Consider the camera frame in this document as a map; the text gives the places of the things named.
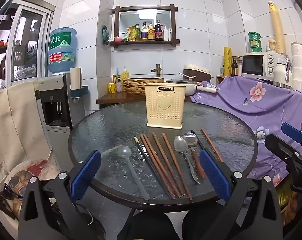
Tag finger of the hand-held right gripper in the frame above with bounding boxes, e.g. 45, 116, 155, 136
281, 122, 302, 145
264, 134, 302, 160

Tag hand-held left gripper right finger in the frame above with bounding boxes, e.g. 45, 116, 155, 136
199, 149, 284, 240

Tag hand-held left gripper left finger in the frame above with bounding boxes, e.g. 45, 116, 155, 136
18, 150, 103, 240

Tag brown wooden chopstick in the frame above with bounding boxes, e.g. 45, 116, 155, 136
140, 134, 176, 200
152, 132, 186, 197
143, 133, 182, 198
162, 133, 193, 201
200, 127, 224, 162

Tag black chopstick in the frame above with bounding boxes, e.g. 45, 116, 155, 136
134, 136, 172, 200
190, 130, 206, 153

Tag wooden handled metal spoon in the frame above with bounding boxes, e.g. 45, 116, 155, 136
182, 132, 206, 179

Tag clear plastic spoon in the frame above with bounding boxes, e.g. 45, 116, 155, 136
117, 145, 151, 201

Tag steel spoon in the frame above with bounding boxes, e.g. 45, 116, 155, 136
173, 135, 202, 184

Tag cream perforated utensil holder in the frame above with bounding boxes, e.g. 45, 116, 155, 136
144, 82, 186, 129

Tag purple floral cloth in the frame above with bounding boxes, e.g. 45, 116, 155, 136
191, 75, 302, 188

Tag white thermos jug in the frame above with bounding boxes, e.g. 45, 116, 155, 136
274, 54, 293, 83

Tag printed bag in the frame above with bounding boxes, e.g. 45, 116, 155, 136
0, 159, 62, 222

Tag stacks of white cups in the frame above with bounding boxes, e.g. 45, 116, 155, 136
290, 34, 302, 93

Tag wooden counter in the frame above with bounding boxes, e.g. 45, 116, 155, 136
96, 91, 192, 105

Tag white microwave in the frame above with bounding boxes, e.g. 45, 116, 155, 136
241, 51, 281, 79

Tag grey water dispenser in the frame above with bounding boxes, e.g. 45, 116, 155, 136
38, 74, 86, 155

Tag teal cup holder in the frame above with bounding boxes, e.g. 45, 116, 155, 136
70, 85, 89, 98

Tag brown glass bottle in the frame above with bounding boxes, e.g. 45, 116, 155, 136
231, 58, 239, 77

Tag beige cloth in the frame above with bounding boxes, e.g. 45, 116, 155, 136
0, 81, 55, 180

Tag white pan with lid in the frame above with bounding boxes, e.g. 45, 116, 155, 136
165, 78, 218, 97

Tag white paper cup stack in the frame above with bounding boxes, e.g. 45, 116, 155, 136
70, 67, 82, 90

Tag yellow roll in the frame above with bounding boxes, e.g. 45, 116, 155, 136
223, 46, 232, 77

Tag woven pattern basin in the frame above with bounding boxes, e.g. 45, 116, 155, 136
122, 77, 165, 96

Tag brown and cream rice cooker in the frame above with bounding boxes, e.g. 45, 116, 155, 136
182, 64, 212, 82

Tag yellow soap bottle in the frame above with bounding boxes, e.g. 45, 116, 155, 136
120, 66, 130, 81

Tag tall beige paper cup stack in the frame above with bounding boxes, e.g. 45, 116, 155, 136
267, 2, 287, 55

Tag bronze faucet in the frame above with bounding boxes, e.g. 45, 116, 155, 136
151, 64, 163, 78

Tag blue water bottle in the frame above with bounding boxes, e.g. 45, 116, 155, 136
47, 27, 78, 76

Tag sliding window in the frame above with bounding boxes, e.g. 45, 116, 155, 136
5, 0, 54, 83

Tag row of condiment bottles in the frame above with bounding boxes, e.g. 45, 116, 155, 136
126, 20, 172, 42

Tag wooden framed wall shelf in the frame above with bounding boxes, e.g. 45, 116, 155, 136
110, 4, 179, 47

